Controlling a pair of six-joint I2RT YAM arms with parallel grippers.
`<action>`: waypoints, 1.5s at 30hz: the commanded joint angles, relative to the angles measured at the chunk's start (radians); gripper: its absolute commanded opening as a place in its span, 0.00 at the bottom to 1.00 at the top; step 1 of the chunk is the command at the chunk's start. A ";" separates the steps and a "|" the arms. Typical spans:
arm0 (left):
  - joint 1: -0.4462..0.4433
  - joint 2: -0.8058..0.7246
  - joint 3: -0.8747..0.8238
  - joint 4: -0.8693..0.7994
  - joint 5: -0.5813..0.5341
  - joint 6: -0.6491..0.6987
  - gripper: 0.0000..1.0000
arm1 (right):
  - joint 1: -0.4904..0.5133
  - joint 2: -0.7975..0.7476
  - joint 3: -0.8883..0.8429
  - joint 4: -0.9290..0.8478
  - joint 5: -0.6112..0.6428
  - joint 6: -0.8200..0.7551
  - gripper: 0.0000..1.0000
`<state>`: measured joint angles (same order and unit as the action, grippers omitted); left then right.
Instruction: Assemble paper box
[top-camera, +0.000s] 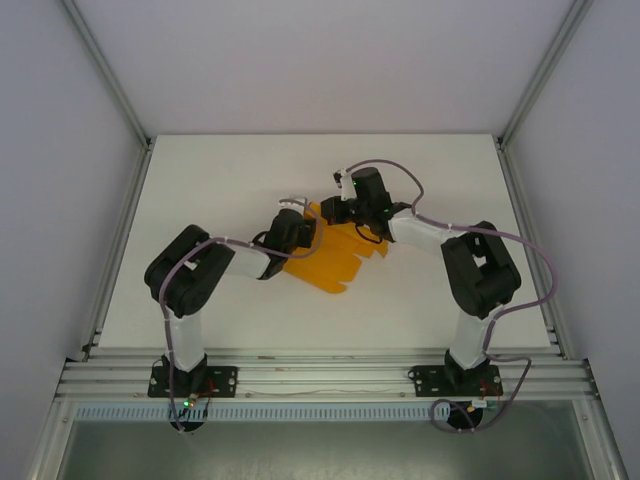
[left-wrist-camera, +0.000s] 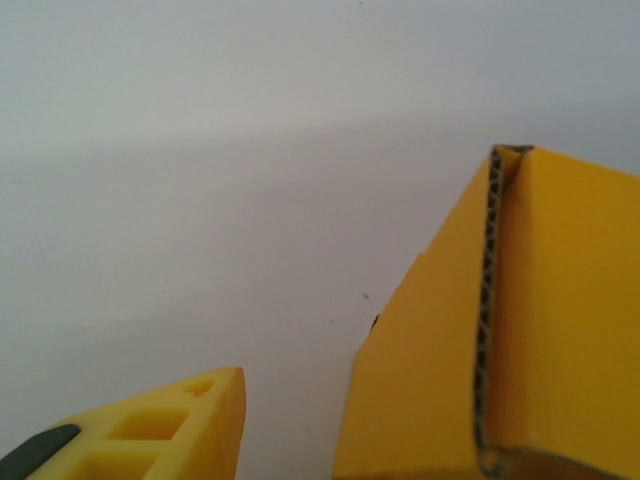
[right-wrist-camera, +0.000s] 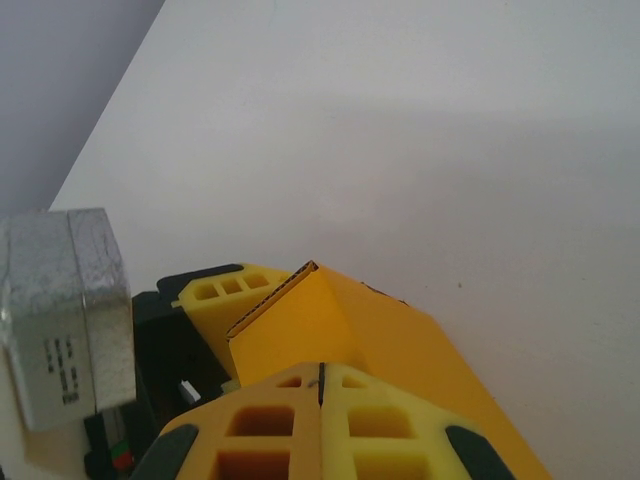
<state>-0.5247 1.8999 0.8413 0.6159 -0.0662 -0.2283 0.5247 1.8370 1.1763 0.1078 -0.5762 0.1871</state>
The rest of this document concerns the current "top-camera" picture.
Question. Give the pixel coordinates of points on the orange paper box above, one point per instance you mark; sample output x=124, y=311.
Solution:
x=330, y=265

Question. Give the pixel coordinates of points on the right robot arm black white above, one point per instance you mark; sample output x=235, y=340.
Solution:
x=480, y=270

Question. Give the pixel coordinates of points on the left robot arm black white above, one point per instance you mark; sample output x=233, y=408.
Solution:
x=190, y=275

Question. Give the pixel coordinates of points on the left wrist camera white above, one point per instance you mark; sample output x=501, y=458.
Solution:
x=292, y=203

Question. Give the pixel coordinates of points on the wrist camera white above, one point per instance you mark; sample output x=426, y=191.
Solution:
x=292, y=203
x=341, y=179

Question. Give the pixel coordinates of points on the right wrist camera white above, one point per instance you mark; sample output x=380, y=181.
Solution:
x=341, y=179

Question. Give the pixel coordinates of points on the aluminium mounting rail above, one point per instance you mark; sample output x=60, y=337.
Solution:
x=325, y=377

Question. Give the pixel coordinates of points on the aluminium table side rail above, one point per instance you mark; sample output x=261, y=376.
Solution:
x=132, y=210
x=515, y=200

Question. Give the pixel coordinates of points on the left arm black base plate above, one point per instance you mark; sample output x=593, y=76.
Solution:
x=225, y=380

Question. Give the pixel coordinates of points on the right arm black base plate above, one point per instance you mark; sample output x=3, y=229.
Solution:
x=422, y=380

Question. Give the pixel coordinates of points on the aluminium frame post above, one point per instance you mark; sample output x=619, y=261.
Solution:
x=107, y=75
x=542, y=75

